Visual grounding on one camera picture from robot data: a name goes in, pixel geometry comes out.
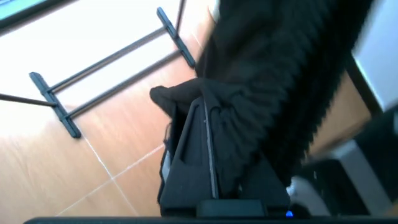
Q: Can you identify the window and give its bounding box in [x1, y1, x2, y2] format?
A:
[0, 0, 77, 30]

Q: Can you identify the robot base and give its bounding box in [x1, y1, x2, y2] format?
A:
[285, 105, 398, 218]

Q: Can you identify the black garment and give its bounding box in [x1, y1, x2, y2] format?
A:
[149, 0, 374, 200]

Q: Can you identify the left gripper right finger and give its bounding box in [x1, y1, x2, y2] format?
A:
[238, 154, 290, 217]

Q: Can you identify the black clothes rack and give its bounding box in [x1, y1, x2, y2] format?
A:
[0, 0, 197, 140]

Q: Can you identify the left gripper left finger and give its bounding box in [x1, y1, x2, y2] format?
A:
[158, 95, 219, 217]

